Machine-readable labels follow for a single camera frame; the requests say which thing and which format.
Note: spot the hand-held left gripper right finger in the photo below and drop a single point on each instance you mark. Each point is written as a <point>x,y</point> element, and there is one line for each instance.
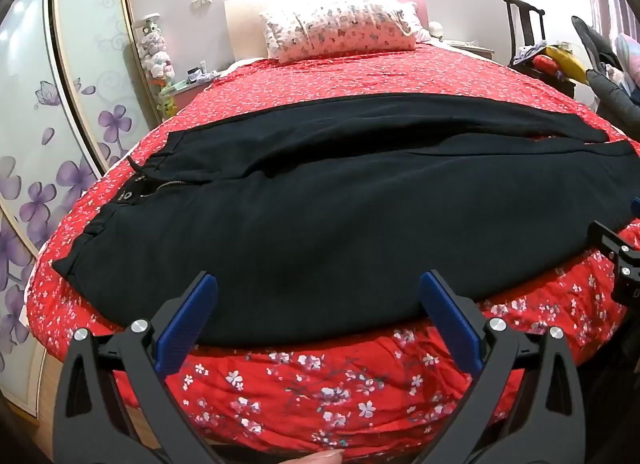
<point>450,316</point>

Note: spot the person's left hand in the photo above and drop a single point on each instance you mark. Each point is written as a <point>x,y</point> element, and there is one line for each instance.
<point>320,458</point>

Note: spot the black wooden chair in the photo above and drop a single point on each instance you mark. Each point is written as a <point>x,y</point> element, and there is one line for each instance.
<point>522,28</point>

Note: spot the yellow and red clothes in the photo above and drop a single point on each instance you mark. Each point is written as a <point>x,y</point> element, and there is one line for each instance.
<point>557,63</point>

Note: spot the stack of plush toys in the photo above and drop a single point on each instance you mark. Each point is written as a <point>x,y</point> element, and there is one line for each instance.
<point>159,63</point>

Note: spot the floral print pillow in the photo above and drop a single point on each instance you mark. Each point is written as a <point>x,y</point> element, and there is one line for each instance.
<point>340,23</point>

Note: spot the pink nightstand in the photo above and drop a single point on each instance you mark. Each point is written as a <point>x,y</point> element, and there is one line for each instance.
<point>195,83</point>

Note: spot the black pants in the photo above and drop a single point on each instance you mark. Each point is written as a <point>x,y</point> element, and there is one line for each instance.
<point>325,204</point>

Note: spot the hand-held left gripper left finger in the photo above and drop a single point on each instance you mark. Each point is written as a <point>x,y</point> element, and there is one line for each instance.
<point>186,316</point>

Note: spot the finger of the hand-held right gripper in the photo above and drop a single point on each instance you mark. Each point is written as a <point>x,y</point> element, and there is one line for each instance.
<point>607,239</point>

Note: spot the red floral bed cover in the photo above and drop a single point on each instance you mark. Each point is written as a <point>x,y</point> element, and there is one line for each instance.
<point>320,394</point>

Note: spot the cream headboard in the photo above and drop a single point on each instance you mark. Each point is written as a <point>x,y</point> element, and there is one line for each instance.
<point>240,28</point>

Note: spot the wardrobe with purple flower doors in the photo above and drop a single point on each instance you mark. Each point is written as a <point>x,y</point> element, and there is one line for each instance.
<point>55,118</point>

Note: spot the grey jacket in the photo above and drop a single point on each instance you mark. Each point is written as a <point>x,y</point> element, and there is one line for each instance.
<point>607,78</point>

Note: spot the white wall socket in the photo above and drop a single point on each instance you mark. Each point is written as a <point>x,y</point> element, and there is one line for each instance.
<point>201,1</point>

